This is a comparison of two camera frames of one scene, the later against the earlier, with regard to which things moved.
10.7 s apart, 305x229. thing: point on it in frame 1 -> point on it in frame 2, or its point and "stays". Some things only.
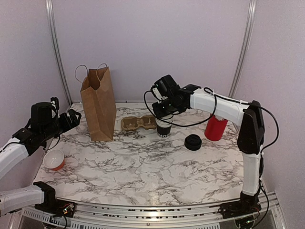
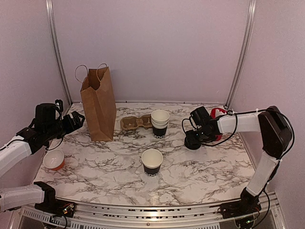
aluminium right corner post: x=250 y=22 stays
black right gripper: x=158 y=112 -> x=206 y=140
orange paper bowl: x=54 y=160 stays
